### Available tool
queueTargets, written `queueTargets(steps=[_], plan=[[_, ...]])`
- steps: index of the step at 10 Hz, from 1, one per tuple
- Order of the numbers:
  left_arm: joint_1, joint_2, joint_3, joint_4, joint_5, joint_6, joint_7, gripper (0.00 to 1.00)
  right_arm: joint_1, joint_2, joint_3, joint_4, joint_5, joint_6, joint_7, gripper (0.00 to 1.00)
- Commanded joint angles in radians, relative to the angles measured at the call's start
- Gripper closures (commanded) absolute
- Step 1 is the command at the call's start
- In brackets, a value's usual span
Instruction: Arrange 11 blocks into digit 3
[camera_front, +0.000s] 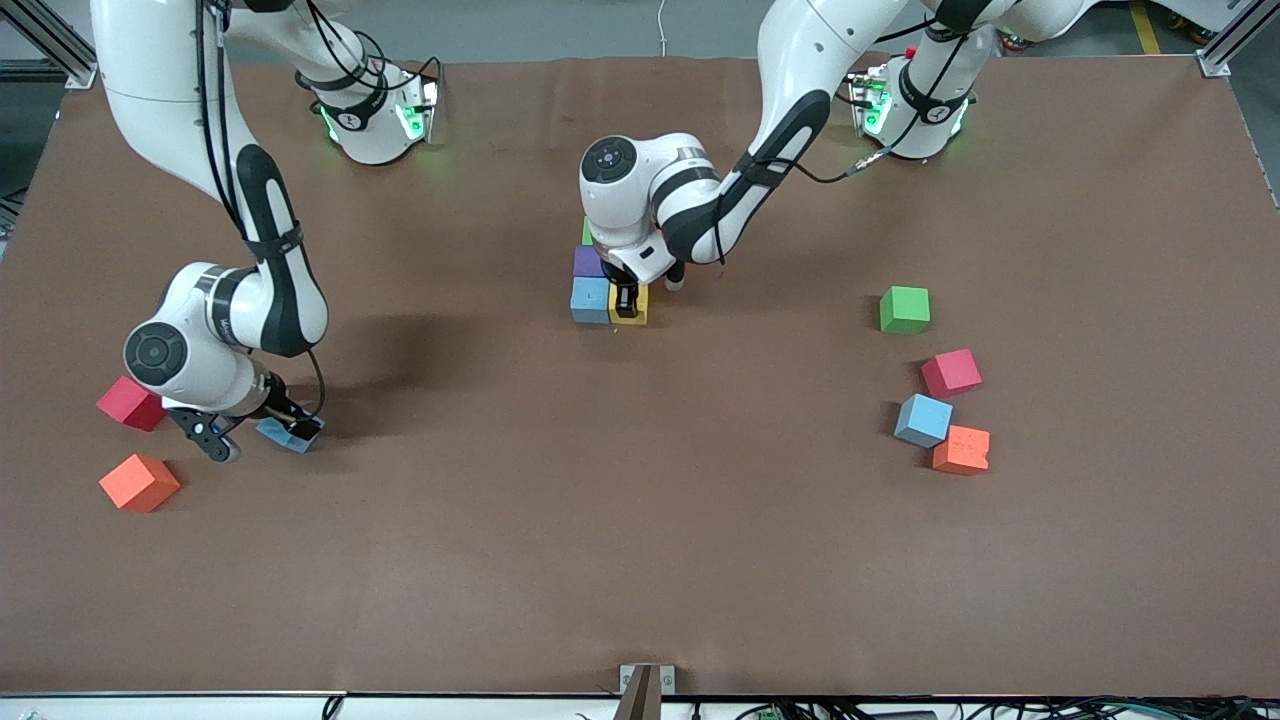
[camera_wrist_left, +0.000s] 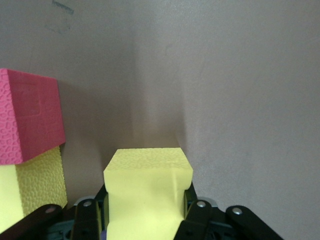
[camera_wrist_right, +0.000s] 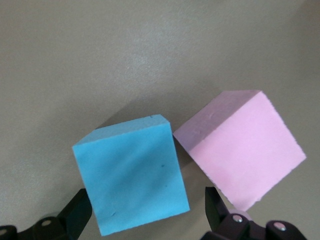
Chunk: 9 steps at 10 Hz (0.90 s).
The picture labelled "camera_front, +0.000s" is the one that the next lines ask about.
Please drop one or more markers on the aluminium frame post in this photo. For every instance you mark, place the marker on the aluminium frame post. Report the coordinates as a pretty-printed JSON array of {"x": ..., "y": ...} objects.
[
  {"x": 1215, "y": 60},
  {"x": 70, "y": 62}
]

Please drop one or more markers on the light blue foam cube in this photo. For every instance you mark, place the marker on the light blue foam cube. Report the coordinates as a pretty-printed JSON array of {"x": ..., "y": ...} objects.
[
  {"x": 275, "y": 435},
  {"x": 923, "y": 420},
  {"x": 590, "y": 300}
]

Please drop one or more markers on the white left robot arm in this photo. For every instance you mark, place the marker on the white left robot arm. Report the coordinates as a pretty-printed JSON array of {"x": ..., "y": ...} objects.
[{"x": 800, "y": 60}]

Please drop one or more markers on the grey camera pole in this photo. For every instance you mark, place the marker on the grey camera pole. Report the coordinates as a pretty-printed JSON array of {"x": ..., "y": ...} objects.
[{"x": 640, "y": 700}]

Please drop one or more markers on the white table edge rail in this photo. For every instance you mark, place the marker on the white table edge rail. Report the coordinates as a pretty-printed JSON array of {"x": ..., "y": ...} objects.
[{"x": 150, "y": 708}]

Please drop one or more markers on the brown table cover sheet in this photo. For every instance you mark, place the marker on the brown table cover sheet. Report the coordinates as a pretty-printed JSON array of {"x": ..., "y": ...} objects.
[{"x": 640, "y": 560}]

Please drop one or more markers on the chipped orange foam cube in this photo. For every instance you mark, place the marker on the chipped orange foam cube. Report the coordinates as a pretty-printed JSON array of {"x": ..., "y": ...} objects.
[{"x": 963, "y": 450}]

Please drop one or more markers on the metal base connector plate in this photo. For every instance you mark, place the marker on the metal base connector plate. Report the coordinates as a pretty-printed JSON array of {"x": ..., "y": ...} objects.
[{"x": 430, "y": 100}]

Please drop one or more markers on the red foam cube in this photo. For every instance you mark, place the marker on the red foam cube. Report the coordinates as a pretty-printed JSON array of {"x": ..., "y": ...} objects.
[
  {"x": 120, "y": 405},
  {"x": 950, "y": 373}
]

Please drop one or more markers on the yellow foam cube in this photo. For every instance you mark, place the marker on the yellow foam cube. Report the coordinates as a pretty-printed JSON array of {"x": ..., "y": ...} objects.
[{"x": 644, "y": 300}]

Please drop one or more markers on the metal mounting bracket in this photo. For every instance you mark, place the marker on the metal mounting bracket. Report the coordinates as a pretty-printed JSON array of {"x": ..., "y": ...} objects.
[{"x": 667, "y": 680}]

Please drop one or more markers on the green foam cube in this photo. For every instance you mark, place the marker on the green foam cube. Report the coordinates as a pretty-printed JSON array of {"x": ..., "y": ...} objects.
[
  {"x": 587, "y": 232},
  {"x": 905, "y": 310}
]

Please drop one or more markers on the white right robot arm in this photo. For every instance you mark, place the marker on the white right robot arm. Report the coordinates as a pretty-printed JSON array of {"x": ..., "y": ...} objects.
[{"x": 150, "y": 60}]

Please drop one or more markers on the purple foam cube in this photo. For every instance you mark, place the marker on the purple foam cube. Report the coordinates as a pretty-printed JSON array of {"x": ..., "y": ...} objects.
[{"x": 588, "y": 262}]

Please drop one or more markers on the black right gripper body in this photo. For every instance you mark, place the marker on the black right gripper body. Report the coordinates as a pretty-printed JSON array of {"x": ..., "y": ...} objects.
[{"x": 281, "y": 408}]

